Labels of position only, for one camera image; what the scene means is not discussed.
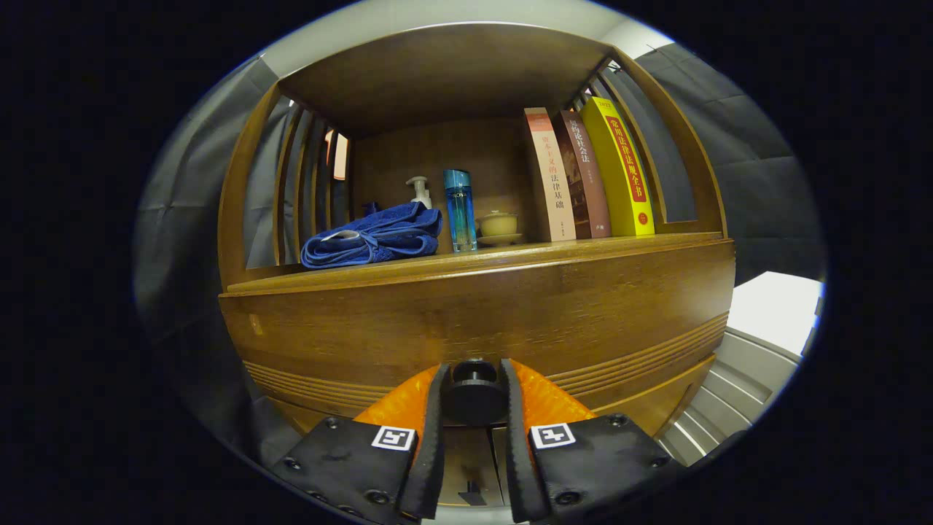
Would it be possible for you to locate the brown book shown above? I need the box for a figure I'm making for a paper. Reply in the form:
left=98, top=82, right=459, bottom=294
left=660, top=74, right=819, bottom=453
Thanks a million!
left=552, top=109, right=613, bottom=240

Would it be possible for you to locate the beige book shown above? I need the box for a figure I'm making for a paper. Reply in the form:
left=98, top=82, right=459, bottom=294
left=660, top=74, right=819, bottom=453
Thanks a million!
left=523, top=107, right=577, bottom=243

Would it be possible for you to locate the wooden drawer with black knob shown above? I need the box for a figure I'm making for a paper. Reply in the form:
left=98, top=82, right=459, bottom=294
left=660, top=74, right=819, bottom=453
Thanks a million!
left=219, top=237, right=737, bottom=431

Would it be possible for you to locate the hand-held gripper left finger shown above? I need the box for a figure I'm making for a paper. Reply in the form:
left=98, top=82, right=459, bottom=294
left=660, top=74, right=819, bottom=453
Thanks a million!
left=271, top=363, right=450, bottom=524

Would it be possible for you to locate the yellow book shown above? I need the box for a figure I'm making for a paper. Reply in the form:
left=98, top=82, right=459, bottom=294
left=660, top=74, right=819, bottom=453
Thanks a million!
left=579, top=96, right=656, bottom=238

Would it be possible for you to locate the yellow lidded tea cup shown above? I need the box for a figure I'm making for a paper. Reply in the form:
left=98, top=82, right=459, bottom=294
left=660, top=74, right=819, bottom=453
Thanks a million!
left=475, top=210, right=523, bottom=247

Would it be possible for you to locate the wooden countertop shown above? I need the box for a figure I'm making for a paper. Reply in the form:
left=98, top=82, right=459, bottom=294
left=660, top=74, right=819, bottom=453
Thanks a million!
left=226, top=232, right=726, bottom=296

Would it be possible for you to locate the wooden cabinet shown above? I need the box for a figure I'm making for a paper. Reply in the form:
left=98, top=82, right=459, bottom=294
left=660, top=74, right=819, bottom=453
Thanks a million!
left=217, top=22, right=737, bottom=511

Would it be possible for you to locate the wooden cabinet door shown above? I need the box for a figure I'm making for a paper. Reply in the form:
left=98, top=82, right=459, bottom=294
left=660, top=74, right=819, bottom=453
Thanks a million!
left=490, top=425, right=512, bottom=505
left=440, top=427, right=493, bottom=509

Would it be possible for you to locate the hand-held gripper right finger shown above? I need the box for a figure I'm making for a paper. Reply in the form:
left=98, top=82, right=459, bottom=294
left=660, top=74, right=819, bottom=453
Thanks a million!
left=499, top=357, right=682, bottom=524

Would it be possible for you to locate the folded blue towel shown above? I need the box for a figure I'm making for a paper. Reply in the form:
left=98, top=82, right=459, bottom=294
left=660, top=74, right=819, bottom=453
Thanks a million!
left=300, top=201, right=443, bottom=270

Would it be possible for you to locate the blue glass bottle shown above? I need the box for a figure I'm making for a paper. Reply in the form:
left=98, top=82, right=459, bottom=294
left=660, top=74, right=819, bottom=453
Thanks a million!
left=443, top=169, right=478, bottom=254

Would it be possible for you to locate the white table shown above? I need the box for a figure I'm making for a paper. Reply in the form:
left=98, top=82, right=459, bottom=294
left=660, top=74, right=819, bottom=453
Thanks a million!
left=656, top=271, right=824, bottom=467

